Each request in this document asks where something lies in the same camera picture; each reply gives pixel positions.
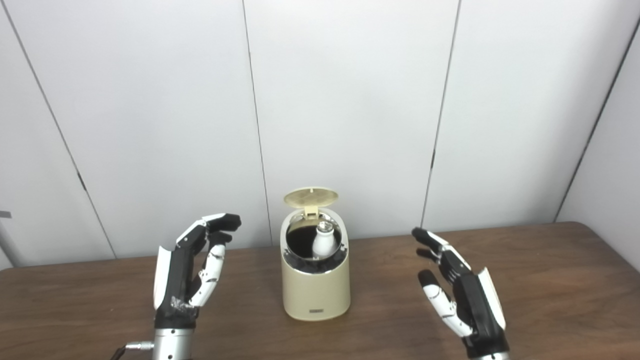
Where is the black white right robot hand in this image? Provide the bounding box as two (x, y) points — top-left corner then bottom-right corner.
(411, 227), (510, 358)

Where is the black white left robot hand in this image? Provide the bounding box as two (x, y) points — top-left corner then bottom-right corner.
(153, 213), (242, 331)

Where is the cream-colored desktop bin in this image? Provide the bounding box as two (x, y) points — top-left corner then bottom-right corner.
(280, 206), (351, 322)

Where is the small white plastic bottle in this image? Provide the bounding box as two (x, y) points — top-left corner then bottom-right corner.
(312, 222), (337, 260)

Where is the round cream bin lid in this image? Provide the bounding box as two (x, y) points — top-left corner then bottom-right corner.
(283, 187), (339, 217)

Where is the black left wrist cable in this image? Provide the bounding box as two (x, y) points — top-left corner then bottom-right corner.
(110, 341), (156, 360)

